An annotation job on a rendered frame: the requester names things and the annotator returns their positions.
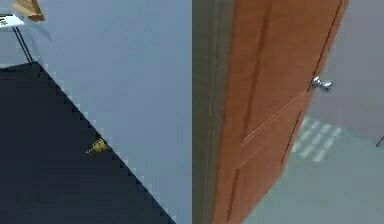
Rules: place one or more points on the small yellow object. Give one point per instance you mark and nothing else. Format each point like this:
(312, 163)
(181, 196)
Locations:
(98, 146)

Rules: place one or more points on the tan wooden object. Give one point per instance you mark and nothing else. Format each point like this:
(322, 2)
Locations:
(30, 8)

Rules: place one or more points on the thin black leg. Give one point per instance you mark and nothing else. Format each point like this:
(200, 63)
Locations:
(380, 141)

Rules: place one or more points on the brown wooden room door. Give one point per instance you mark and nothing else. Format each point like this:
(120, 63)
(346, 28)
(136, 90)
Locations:
(266, 100)

